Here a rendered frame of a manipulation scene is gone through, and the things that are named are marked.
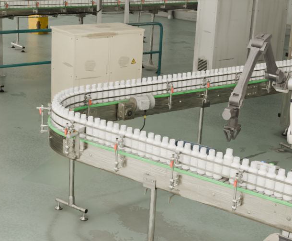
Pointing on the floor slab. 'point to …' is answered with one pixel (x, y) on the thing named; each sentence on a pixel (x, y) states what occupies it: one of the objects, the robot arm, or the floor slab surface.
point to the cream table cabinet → (95, 55)
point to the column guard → (38, 24)
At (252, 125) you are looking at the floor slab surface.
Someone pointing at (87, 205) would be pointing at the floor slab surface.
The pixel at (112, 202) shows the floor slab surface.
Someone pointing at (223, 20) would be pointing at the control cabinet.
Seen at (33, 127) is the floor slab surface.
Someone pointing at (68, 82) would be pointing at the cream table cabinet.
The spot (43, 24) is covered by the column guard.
